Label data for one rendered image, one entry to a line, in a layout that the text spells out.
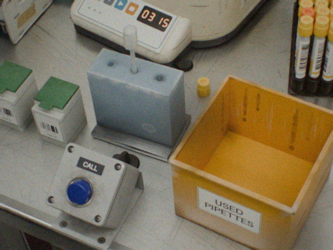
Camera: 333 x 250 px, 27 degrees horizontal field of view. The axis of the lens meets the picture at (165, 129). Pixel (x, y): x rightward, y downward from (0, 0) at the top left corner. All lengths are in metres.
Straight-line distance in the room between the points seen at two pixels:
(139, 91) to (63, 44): 0.23
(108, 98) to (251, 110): 0.16
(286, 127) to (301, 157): 0.05
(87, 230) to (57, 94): 0.16
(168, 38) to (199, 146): 0.19
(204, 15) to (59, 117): 0.23
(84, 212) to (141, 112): 0.14
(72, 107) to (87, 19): 0.17
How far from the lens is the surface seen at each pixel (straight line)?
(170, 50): 0.88
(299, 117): 0.76
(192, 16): 0.89
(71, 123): 0.82
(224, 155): 0.80
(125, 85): 0.76
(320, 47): 0.83
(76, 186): 0.71
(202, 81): 0.87
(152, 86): 0.75
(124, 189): 0.73
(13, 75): 0.84
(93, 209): 0.71
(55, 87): 0.81
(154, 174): 0.80
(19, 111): 0.84
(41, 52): 0.96
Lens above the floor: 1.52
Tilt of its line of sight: 51 degrees down
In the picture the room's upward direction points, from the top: 5 degrees counter-clockwise
